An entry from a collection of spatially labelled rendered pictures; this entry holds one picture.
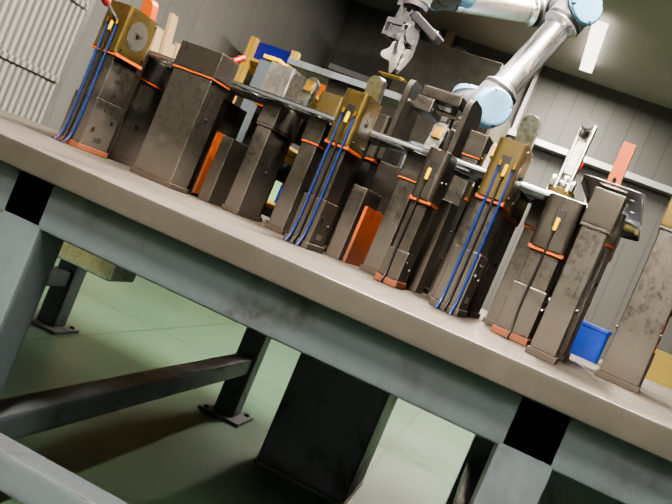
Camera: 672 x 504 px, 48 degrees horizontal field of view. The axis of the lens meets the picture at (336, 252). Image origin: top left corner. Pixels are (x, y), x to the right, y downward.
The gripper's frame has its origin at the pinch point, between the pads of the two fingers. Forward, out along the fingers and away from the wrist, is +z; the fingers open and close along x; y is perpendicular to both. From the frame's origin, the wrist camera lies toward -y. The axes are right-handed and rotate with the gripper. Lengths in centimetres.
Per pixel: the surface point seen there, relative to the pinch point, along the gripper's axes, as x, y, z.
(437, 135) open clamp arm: 16.8, -30.3, 17.1
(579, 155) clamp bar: 8, -62, 10
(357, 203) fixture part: 36, -29, 41
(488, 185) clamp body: 49, -62, 29
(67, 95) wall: -103, 283, 37
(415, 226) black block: 45, -50, 41
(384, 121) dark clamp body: 16.7, -14.3, 17.6
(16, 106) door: -63, 263, 54
